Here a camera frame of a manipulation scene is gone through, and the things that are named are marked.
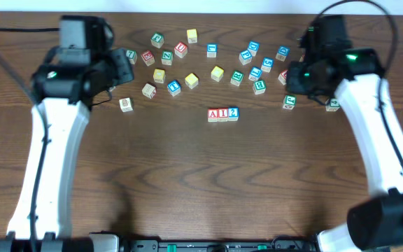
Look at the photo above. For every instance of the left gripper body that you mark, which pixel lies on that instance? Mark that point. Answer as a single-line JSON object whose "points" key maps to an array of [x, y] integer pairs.
{"points": [[121, 71]]}

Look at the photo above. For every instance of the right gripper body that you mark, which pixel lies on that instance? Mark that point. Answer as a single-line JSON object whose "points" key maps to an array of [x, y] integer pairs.
{"points": [[300, 79]]}

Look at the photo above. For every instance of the blue 2 block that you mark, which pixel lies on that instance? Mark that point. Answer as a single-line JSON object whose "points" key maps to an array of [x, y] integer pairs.
{"points": [[233, 113]]}

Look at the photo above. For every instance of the red I block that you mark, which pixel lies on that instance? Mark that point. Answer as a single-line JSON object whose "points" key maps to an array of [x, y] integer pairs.
{"points": [[223, 114]]}

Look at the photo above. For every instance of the red A block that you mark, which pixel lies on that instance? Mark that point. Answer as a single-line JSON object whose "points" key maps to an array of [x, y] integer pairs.
{"points": [[213, 115]]}

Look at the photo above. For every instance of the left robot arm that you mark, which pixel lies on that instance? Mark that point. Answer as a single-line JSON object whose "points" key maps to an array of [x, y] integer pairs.
{"points": [[62, 92]]}

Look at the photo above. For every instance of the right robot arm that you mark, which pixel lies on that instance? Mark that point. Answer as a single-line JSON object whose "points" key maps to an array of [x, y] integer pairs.
{"points": [[355, 78]]}

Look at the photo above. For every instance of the green 7 block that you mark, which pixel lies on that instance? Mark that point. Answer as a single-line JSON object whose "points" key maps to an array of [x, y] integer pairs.
{"points": [[132, 56]]}

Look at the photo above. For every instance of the red U block right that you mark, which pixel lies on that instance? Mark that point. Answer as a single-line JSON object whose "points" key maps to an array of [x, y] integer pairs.
{"points": [[283, 77]]}

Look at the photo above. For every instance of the red u block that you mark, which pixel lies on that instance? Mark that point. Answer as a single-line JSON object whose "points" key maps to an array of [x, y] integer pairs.
{"points": [[181, 49], [283, 77]]}

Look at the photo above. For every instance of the green J block right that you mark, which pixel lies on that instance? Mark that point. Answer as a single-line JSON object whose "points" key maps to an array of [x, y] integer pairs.
{"points": [[289, 102]]}

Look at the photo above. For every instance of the green j block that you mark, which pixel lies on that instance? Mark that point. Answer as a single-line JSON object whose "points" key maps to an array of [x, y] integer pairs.
{"points": [[157, 40], [289, 102]]}

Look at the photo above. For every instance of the red E block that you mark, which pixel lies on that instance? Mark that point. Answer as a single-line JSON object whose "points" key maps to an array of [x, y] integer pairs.
{"points": [[148, 57]]}

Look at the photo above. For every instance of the plain I wooden block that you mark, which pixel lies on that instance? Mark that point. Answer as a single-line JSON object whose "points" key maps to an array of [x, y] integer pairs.
{"points": [[149, 90]]}

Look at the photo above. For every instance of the blue D block right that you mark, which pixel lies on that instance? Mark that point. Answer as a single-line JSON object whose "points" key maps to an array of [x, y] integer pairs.
{"points": [[282, 53]]}

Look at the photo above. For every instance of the blue d block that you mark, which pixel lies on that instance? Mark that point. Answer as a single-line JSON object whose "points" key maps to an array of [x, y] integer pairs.
{"points": [[282, 53], [253, 48]]}

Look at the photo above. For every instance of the pineapple K wooden block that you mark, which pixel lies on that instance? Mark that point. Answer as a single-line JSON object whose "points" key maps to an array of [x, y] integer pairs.
{"points": [[126, 104]]}

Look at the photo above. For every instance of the blue 5 block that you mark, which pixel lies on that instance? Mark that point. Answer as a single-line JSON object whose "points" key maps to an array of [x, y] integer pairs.
{"points": [[267, 64]]}

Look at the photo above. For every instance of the yellow O block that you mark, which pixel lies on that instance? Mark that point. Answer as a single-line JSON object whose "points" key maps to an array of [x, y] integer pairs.
{"points": [[159, 75]]}

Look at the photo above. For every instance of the green 4 block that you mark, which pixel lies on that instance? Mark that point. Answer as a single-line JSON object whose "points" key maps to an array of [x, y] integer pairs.
{"points": [[332, 105]]}

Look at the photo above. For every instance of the green B block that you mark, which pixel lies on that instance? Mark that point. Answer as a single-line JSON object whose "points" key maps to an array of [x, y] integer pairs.
{"points": [[259, 87]]}

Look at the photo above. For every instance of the green Z block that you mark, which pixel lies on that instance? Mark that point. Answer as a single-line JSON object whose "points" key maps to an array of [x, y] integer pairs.
{"points": [[167, 57]]}

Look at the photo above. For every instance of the blue L block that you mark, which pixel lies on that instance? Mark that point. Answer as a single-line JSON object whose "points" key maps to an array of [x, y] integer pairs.
{"points": [[255, 73]]}

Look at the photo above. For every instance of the blue T block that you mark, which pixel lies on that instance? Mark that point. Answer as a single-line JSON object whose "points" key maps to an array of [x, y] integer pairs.
{"points": [[174, 88]]}

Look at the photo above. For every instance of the blue D block left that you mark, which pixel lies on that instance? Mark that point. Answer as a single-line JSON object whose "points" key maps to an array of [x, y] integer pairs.
{"points": [[253, 48]]}

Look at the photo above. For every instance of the blue P block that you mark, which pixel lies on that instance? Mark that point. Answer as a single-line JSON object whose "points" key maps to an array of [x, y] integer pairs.
{"points": [[245, 57]]}

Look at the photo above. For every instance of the red U block left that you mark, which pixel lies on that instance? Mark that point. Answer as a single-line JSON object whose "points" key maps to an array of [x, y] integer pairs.
{"points": [[181, 49]]}

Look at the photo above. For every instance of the green R block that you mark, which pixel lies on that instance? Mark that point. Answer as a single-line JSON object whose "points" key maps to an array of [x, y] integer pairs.
{"points": [[236, 78]]}

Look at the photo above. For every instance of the yellow ladybug block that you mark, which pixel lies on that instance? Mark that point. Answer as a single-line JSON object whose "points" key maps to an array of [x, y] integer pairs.
{"points": [[191, 80]]}

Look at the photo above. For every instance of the yellow block top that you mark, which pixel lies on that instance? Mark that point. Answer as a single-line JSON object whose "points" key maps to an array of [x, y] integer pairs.
{"points": [[192, 36]]}

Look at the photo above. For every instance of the yellow turtle block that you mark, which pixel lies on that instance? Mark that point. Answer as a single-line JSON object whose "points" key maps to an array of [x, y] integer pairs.
{"points": [[217, 73]]}

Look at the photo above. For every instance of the blue 1 block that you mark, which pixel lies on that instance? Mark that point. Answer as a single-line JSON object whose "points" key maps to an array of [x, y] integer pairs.
{"points": [[211, 50]]}

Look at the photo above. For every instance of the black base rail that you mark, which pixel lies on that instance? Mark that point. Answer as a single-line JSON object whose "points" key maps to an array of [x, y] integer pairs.
{"points": [[278, 244]]}

